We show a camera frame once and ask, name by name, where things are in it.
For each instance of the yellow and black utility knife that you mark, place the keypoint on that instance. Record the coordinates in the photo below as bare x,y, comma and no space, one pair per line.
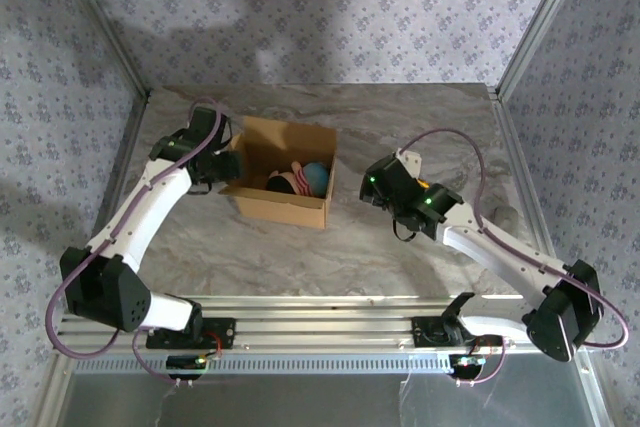
422,182

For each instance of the brown cardboard express box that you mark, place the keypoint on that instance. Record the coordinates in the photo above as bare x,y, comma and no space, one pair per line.
280,209

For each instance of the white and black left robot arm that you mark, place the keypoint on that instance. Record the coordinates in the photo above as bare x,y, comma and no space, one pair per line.
140,217

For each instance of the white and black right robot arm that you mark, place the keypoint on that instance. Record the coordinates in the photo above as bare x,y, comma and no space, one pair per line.
500,257

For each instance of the colourful plush toy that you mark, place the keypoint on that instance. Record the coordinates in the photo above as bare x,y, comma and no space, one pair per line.
305,178

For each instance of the small black controller board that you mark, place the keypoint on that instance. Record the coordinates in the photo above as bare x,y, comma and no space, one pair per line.
467,363
187,363

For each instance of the grey metal sheet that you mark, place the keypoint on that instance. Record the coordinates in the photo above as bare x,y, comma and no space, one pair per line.
300,402

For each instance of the aluminium side rail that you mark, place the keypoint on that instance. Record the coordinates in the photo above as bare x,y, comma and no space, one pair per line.
114,187
522,172

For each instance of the aluminium frame post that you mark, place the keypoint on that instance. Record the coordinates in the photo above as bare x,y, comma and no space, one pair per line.
540,22
105,22

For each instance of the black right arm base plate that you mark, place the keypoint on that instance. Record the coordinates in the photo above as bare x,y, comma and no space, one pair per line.
422,332

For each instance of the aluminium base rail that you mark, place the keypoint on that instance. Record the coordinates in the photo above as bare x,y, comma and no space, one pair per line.
325,322

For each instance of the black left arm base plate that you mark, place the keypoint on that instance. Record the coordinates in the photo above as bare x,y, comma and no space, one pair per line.
225,332

